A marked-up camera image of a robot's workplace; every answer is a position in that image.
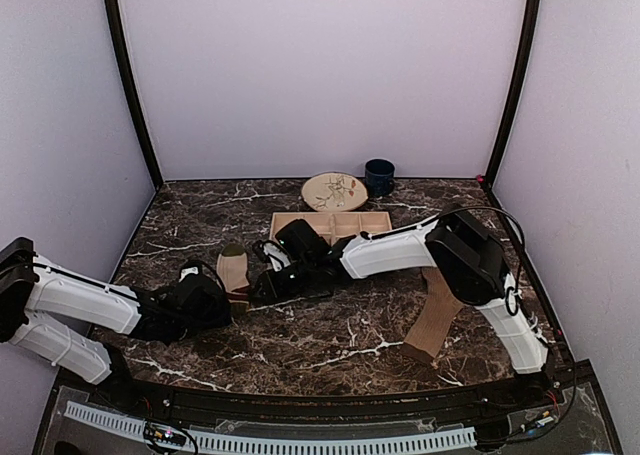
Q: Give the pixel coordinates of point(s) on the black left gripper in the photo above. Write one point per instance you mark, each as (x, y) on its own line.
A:
(219, 315)

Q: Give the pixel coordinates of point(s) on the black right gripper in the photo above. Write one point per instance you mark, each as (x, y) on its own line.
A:
(272, 288)

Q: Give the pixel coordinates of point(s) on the beige striped sock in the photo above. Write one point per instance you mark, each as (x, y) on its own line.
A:
(232, 268)

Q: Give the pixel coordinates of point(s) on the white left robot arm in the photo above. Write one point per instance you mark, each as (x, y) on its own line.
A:
(36, 294)

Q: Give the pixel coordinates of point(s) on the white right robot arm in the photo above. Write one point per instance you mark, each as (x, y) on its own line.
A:
(469, 257)

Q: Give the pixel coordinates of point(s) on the wooden compartment tray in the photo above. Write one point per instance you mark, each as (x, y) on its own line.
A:
(333, 226)

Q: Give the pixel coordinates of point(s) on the patterned ceramic plate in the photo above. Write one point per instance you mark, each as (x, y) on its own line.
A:
(334, 192)

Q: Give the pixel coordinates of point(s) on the dark blue mug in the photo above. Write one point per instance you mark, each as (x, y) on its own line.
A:
(379, 177)

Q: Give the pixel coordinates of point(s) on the tan plain sock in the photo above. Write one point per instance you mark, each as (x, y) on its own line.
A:
(427, 335)

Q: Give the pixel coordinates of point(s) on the white slotted cable duct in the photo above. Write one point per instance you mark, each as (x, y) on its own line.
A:
(165, 439)

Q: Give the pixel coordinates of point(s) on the left black corner post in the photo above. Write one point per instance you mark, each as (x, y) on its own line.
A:
(119, 44)

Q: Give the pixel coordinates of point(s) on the black corner post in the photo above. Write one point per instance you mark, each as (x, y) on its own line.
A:
(119, 44)
(526, 38)

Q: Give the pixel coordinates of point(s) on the right black corner post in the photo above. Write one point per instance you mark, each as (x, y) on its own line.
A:
(526, 38)

